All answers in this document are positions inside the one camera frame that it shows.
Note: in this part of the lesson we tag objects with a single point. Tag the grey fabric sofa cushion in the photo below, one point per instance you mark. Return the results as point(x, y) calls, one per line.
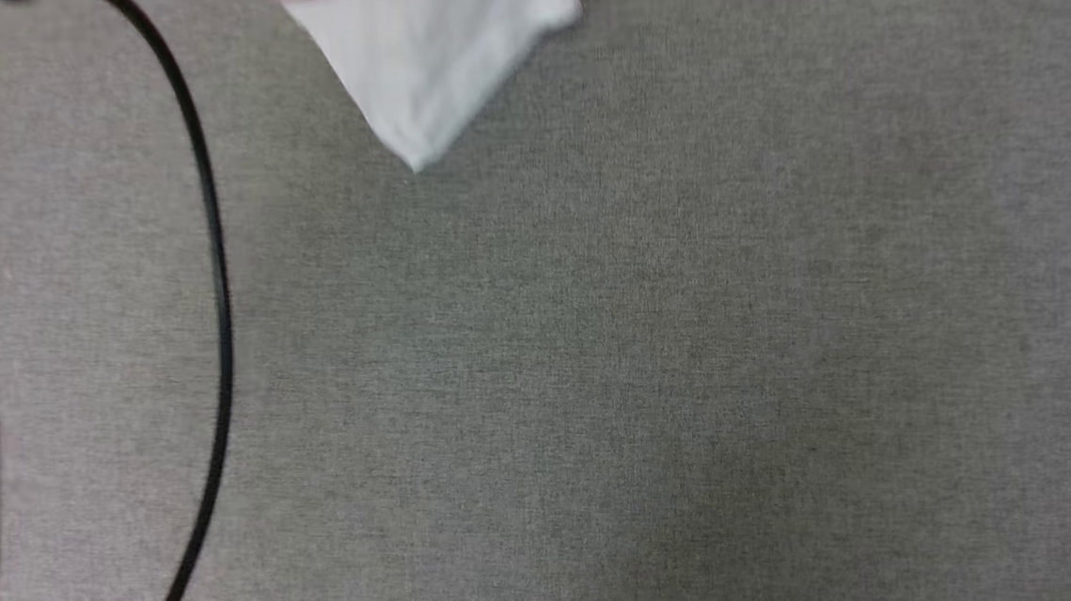
point(690, 346)

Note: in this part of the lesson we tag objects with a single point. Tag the red and white basketball jersey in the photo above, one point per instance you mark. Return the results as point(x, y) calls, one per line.
point(433, 53)

